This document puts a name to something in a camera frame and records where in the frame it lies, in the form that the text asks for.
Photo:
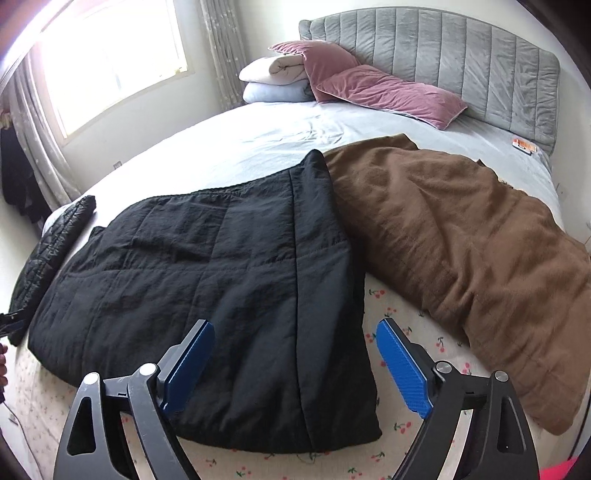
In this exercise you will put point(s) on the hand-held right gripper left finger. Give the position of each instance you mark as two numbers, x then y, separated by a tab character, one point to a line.
187	369

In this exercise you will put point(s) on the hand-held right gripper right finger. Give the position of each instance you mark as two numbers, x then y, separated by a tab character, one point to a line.
404	369

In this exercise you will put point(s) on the black quilted snap-button jacket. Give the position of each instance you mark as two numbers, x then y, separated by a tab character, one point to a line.
207	277

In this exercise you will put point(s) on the hanging dark clothes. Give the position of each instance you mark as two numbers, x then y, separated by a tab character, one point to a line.
21	175

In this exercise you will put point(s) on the person's left hand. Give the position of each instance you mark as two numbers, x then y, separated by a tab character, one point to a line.
3	364

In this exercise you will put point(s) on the black shiny puffer jacket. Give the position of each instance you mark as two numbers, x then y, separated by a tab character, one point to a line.
51	240

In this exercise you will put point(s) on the cherry print blanket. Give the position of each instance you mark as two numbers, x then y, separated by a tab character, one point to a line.
323	466

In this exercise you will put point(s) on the brown fleece garment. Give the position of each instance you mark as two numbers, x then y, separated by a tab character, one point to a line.
461	230

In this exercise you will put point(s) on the patterned sheer curtain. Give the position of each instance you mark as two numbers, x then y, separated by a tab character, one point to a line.
41	138
226	55

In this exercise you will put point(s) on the red plastic chair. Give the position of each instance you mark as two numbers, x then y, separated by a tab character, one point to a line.
561	470

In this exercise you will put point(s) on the bed with white sheet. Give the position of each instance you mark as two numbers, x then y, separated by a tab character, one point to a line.
231	138

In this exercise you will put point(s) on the small orange white packet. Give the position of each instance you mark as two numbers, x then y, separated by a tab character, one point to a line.
525	146

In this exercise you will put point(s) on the long pink velvet pillow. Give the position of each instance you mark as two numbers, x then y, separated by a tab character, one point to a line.
397	94

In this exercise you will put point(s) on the bright window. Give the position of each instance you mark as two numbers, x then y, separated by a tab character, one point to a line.
115	55

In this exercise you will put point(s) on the light blue pillow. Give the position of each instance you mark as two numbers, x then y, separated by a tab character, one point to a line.
277	92

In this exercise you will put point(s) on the white folded duvet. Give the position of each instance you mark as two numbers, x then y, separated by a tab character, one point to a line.
272	70

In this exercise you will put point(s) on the square pink velvet pillow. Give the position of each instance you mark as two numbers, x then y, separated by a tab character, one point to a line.
323	64

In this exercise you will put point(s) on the grey padded headboard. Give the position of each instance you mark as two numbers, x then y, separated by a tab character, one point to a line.
438	46

